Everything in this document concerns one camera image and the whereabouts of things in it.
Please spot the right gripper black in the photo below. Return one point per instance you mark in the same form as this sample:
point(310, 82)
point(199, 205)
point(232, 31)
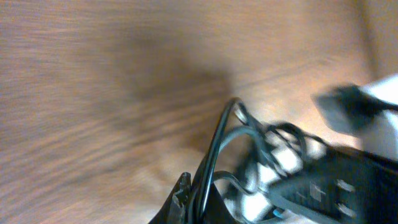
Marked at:
point(344, 186)

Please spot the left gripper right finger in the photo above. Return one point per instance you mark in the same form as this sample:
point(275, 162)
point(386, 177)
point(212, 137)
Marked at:
point(215, 211)

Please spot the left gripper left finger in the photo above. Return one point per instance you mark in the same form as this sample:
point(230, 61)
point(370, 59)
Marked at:
point(175, 206)

